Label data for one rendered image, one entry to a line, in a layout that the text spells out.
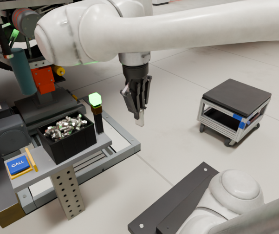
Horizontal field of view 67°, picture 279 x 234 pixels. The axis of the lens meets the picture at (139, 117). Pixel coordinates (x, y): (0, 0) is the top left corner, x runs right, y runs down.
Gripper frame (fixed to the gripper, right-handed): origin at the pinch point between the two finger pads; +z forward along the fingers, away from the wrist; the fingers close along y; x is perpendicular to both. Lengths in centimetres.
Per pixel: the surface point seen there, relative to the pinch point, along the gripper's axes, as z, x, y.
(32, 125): 51, 99, -5
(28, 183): 23, 28, -35
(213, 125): 63, -1, 82
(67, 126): 11.6, 30.0, -11.7
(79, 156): 23.7, 23.7, -14.0
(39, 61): 7, 92, 14
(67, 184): 40, 29, -22
